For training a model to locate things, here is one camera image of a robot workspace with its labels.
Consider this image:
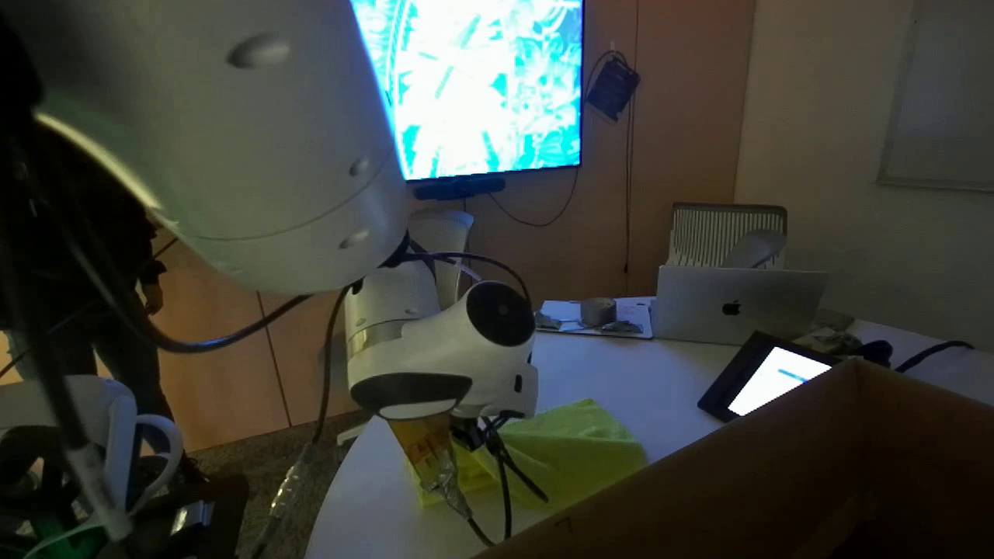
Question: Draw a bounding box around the green towel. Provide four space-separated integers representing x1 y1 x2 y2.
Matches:
418 398 650 515

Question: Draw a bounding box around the cardboard box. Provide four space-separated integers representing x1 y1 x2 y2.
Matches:
472 358 994 559

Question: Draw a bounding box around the roll of grey tape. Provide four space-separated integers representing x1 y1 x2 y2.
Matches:
579 297 619 328

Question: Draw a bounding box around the white paper sheet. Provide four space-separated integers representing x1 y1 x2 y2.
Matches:
536 297 655 341

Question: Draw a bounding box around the hand controller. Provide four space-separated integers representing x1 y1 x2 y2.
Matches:
65 377 186 541

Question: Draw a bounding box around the person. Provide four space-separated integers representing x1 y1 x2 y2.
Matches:
0 116 181 436

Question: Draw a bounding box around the silver laptop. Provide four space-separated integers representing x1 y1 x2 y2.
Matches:
651 264 829 347

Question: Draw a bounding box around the black tablet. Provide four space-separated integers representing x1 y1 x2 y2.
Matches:
697 331 838 425

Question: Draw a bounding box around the office chair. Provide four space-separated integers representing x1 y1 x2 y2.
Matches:
668 203 790 269

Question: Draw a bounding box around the black power adapter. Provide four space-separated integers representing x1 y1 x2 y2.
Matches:
586 51 642 123

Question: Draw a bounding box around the whiteboard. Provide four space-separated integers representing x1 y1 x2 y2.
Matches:
877 0 994 194

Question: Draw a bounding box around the black cable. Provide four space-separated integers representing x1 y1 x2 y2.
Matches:
860 339 976 374
488 165 582 229
623 78 639 276

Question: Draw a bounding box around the black bar camera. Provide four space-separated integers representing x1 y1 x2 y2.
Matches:
413 177 508 202

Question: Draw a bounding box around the wall screen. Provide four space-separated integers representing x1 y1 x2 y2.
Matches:
349 0 586 182

